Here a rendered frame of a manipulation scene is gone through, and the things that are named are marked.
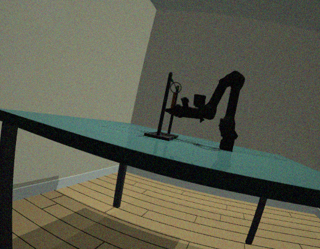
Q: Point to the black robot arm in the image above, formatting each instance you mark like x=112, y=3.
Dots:
x=227, y=124

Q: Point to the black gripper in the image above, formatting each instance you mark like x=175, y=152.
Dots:
x=180, y=112

